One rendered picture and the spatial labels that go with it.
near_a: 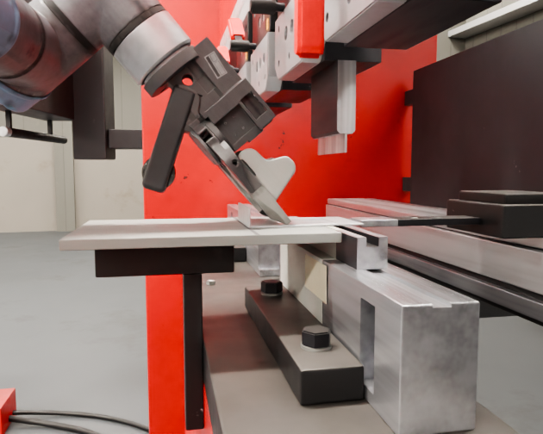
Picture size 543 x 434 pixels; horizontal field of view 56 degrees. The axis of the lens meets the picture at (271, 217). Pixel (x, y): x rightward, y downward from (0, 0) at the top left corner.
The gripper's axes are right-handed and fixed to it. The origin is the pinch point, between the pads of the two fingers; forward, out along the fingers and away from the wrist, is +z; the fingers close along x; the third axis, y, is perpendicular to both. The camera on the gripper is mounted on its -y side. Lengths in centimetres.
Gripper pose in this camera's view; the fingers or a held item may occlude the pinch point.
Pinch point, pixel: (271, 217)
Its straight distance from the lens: 59.2
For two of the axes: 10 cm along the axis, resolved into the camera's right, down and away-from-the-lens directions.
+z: 6.4, 7.5, 2.0
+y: 7.5, -6.6, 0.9
